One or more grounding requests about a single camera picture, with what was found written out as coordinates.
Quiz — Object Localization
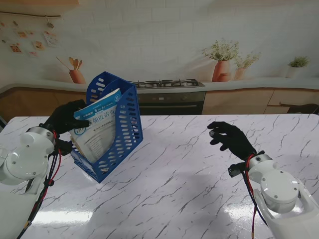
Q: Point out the printed kitchen scene backdrop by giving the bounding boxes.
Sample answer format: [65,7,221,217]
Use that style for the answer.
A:
[0,0,319,118]

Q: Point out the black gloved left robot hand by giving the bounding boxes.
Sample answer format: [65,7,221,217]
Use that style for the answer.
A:
[44,99,91,136]

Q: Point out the blue perforated plastic file holder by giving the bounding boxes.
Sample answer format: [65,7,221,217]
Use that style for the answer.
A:
[69,71,145,184]

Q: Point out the red black left arm cables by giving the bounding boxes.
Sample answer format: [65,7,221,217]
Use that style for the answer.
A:
[14,131,63,239]

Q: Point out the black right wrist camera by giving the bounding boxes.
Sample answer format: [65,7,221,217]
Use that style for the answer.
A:
[228,163,247,178]

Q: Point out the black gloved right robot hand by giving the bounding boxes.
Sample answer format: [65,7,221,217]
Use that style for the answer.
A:
[207,121,258,160]

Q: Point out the red black arm cables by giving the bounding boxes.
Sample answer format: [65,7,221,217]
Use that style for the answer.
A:
[14,131,63,239]
[243,155,270,239]

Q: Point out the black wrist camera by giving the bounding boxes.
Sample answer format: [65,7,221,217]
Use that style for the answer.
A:
[228,163,247,178]
[58,139,74,156]

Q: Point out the white workbook with blue header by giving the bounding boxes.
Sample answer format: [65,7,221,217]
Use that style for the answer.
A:
[68,88,123,164]

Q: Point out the red black right arm cables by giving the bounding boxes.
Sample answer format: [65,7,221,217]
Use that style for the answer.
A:
[243,155,270,239]

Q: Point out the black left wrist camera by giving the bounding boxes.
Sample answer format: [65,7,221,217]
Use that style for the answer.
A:
[58,139,74,156]

